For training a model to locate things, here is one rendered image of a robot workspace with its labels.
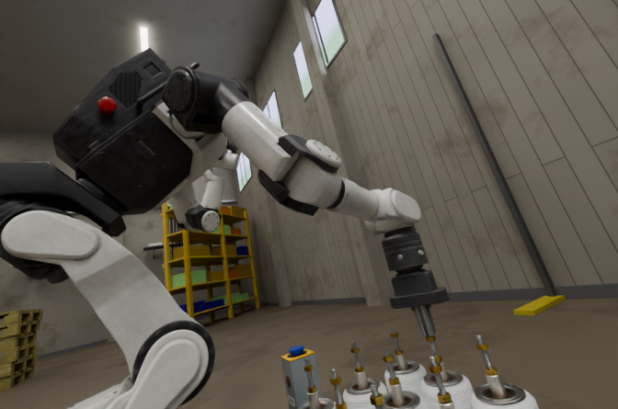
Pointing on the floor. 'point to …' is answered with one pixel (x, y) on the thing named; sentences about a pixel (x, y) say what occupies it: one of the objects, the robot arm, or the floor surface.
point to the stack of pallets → (18, 346)
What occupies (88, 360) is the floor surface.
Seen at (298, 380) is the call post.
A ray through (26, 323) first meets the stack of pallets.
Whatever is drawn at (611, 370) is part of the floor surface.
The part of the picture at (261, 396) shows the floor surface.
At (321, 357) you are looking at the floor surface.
